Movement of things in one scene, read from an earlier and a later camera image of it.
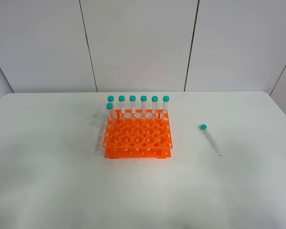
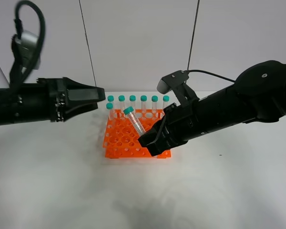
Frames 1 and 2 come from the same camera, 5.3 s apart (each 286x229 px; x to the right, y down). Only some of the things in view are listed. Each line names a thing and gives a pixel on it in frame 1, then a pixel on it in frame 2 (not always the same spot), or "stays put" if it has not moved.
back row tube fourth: [143, 98] stays put
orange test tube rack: [139, 135] stays put
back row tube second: [122, 98] stays put
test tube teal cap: [203, 127] to [129, 111]
